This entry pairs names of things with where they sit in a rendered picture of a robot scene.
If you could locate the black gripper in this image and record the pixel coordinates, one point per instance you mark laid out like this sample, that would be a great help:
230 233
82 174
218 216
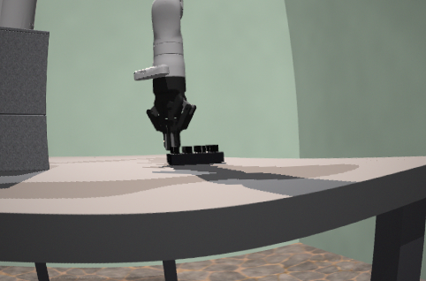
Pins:
170 101

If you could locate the black knob box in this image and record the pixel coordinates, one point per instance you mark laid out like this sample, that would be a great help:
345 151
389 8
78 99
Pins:
203 157

